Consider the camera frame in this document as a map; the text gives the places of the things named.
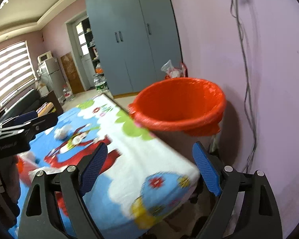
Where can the dark bookshelf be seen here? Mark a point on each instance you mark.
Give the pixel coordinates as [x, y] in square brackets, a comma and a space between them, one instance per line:
[94, 47]

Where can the water bottle red label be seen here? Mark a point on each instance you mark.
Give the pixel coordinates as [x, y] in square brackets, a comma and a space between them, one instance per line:
[67, 93]

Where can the grey wardrobe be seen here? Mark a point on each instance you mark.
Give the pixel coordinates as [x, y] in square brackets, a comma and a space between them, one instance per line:
[134, 42]

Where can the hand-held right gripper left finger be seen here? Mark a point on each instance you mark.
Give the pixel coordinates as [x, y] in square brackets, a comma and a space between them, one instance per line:
[94, 166]

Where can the window blind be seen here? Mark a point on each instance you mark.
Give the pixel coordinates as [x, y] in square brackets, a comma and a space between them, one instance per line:
[10, 72]

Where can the white door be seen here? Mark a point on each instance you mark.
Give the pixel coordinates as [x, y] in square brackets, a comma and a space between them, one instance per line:
[86, 64]

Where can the brown wooden board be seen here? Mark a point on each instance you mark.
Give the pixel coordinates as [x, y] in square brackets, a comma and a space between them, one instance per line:
[71, 72]

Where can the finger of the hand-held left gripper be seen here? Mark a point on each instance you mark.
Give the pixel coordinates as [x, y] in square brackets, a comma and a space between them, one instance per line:
[44, 122]
[27, 115]

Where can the white microwave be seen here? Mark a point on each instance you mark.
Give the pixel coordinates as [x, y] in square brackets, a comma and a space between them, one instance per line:
[45, 56]

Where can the black sofa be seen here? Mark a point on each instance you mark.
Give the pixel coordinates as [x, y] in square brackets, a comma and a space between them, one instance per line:
[20, 102]

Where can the crumpled white plastic bag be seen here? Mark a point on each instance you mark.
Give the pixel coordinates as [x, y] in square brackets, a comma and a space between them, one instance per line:
[62, 132]

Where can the water bottle green label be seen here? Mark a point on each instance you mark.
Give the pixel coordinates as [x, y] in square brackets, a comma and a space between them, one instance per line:
[101, 86]

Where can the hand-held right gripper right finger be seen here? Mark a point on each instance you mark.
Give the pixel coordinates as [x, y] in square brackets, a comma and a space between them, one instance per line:
[205, 169]

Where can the silver fridge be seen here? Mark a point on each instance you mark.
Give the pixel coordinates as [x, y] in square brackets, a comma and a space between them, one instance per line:
[52, 72]

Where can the clear plastic bag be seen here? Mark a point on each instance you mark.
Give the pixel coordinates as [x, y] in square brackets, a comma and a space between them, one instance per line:
[169, 67]

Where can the person's left hand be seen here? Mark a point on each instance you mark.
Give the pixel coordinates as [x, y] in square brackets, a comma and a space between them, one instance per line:
[13, 179]

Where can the dark wooden cabinet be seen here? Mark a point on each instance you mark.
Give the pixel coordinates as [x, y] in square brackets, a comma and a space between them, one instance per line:
[56, 102]

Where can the bin with red bag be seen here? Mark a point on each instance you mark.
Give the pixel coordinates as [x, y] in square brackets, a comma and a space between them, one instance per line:
[177, 124]

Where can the striped cushion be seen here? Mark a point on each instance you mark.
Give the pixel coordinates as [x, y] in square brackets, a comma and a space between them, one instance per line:
[46, 108]

